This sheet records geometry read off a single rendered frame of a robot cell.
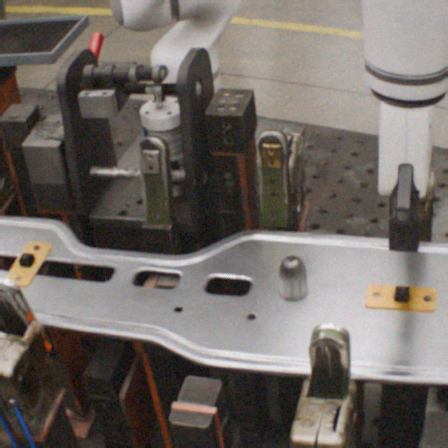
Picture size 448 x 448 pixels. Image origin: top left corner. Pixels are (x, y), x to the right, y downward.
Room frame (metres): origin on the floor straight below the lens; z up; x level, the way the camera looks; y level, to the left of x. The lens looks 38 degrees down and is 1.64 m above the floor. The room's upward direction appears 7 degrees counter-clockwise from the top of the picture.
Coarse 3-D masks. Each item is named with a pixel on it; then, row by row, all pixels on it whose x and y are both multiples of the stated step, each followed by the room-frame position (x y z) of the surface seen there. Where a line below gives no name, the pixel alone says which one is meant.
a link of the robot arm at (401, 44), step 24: (384, 0) 0.63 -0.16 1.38; (408, 0) 0.62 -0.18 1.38; (432, 0) 0.62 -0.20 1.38; (384, 24) 0.63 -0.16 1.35; (408, 24) 0.62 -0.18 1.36; (432, 24) 0.62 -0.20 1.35; (384, 48) 0.63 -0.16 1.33; (408, 48) 0.62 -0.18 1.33; (432, 48) 0.62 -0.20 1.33; (408, 72) 0.62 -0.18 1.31; (432, 72) 0.62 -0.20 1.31
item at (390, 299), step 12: (372, 288) 0.68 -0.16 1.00; (384, 288) 0.68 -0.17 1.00; (396, 288) 0.67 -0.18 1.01; (408, 288) 0.66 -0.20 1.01; (420, 288) 0.67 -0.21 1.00; (432, 288) 0.67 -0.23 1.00; (372, 300) 0.66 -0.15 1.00; (384, 300) 0.66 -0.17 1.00; (396, 300) 0.65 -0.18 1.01; (408, 300) 0.65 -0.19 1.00; (420, 300) 0.65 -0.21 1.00; (432, 300) 0.65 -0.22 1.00
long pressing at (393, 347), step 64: (64, 256) 0.82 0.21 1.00; (128, 256) 0.80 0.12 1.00; (192, 256) 0.78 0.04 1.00; (256, 256) 0.77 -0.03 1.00; (320, 256) 0.75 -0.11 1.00; (384, 256) 0.74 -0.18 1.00; (64, 320) 0.70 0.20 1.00; (128, 320) 0.69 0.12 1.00; (192, 320) 0.67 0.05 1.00; (256, 320) 0.66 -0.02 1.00; (320, 320) 0.65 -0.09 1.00; (384, 320) 0.63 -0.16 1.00; (384, 384) 0.55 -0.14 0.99
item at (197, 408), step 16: (192, 384) 0.59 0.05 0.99; (208, 384) 0.58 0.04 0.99; (192, 400) 0.56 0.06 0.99; (208, 400) 0.56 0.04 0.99; (224, 400) 0.58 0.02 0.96; (176, 416) 0.54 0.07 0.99; (192, 416) 0.54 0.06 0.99; (208, 416) 0.54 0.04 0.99; (224, 416) 0.58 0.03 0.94; (176, 432) 0.53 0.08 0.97; (192, 432) 0.53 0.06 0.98; (208, 432) 0.53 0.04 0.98; (224, 432) 0.56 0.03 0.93
